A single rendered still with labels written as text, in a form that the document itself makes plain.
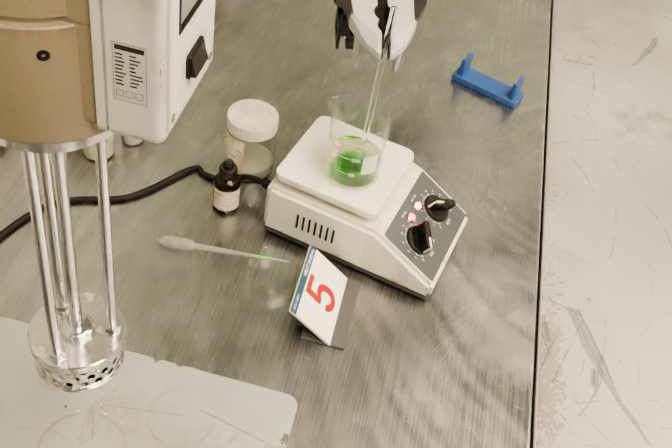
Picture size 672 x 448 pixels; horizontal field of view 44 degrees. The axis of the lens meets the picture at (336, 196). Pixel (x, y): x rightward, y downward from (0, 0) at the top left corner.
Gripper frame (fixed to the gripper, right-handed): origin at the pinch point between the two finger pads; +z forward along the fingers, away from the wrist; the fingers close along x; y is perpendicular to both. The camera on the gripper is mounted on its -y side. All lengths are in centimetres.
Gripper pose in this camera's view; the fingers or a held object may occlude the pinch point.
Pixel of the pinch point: (385, 42)
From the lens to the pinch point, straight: 78.1
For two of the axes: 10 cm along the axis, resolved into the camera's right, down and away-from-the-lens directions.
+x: -9.9, -0.8, -1.1
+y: -1.3, 7.1, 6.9
